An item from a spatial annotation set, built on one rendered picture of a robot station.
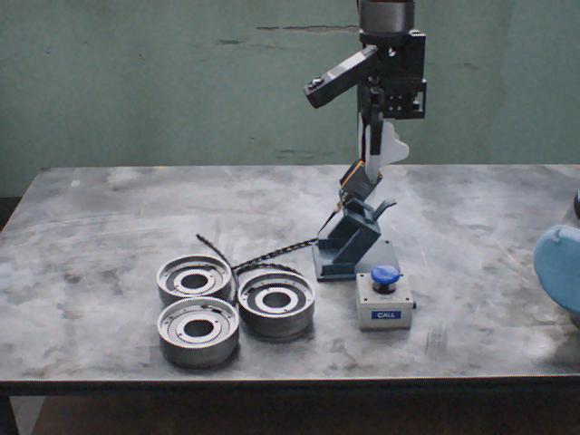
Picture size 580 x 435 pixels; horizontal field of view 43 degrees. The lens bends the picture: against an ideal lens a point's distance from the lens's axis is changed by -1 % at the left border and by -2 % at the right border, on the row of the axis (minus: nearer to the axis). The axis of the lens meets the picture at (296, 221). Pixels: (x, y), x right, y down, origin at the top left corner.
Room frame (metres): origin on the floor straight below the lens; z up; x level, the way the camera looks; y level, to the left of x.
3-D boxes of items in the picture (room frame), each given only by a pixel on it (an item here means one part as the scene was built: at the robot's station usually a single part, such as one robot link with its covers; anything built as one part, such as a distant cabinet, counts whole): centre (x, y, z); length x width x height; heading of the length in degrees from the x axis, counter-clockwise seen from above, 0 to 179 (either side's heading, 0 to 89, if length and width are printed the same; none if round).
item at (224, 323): (0.77, 0.13, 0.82); 0.08 x 0.08 x 0.02
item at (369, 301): (0.84, -0.13, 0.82); 0.08 x 0.07 x 0.05; 91
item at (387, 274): (0.84, -0.12, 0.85); 0.04 x 0.04 x 0.05
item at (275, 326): (0.83, 0.03, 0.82); 0.10 x 0.10 x 0.04
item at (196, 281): (0.88, 0.15, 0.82); 0.10 x 0.10 x 0.04
